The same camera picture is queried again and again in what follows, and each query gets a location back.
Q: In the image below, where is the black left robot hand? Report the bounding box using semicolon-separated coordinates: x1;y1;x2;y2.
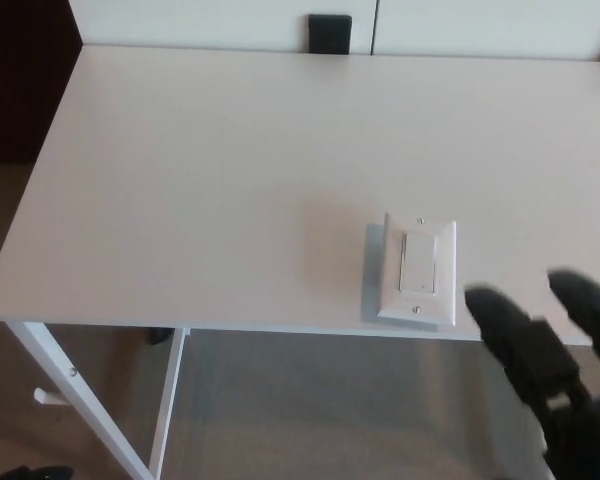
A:
0;464;75;480

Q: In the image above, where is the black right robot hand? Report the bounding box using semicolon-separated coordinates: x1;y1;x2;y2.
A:
464;269;600;480

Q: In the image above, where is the white light switch plate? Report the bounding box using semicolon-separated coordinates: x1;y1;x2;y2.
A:
377;212;458;329

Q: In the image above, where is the white peg on table leg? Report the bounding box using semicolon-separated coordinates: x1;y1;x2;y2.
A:
33;387;69;406

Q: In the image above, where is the white table with metal legs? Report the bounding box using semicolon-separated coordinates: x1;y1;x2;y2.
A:
0;43;600;480

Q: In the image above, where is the dark brown cabinet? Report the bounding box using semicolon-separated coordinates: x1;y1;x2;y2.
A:
0;0;84;164

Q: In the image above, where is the white cabinet row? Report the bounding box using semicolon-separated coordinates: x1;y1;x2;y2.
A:
69;0;600;64

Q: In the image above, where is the grey switch base box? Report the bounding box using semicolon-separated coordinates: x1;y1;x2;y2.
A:
362;223;444;334

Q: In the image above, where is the black square wall panel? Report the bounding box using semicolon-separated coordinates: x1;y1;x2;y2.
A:
307;13;353;55

